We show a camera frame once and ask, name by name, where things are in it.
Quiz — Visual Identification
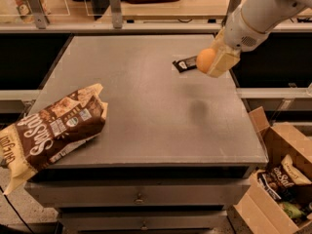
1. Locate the lower metal drawer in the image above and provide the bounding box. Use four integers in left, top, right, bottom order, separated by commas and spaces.
58, 211, 227, 231

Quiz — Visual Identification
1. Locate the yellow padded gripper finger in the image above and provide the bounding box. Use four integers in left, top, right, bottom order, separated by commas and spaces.
208, 46, 240, 78
211, 28, 225, 52

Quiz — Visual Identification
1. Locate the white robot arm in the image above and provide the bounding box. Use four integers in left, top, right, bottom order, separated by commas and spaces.
206, 0, 312, 77

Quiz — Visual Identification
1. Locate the brown sea salt chip bag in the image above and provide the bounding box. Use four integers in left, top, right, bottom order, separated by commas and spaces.
0, 84, 108, 195

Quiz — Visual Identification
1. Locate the orange fruit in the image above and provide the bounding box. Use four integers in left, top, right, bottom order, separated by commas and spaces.
196, 48, 215, 73

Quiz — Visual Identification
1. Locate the black floor cable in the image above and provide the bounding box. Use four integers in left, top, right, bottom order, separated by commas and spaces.
0, 186, 35, 234

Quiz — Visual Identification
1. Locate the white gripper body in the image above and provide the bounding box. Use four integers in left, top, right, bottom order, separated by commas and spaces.
224, 6, 268, 52

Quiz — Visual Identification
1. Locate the colourful snack bag behind glass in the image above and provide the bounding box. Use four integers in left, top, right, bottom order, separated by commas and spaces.
0, 0, 50, 24

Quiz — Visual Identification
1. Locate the metal drawer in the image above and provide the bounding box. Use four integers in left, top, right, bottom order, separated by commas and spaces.
58, 211, 227, 231
25, 178, 250, 208

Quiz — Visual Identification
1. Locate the left metal bracket post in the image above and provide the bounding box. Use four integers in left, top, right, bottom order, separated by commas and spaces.
27, 0, 49, 29

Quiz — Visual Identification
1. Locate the black rxbar chocolate wrapper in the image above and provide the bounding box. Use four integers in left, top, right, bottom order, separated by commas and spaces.
173, 56, 197, 73

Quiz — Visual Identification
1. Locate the sea salt bag in box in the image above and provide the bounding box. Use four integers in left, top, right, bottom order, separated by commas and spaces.
257, 155, 311, 201

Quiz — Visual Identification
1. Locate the upper metal drawer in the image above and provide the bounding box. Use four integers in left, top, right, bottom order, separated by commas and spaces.
25, 178, 250, 208

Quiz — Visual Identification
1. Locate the green snack bag in box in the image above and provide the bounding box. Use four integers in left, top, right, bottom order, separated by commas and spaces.
279, 202, 304, 219

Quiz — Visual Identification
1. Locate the open cardboard box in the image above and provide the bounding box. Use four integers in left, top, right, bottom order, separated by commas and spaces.
235, 107, 312, 234

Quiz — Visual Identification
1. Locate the middle metal bracket post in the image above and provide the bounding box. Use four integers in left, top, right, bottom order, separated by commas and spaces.
109, 0, 123, 29

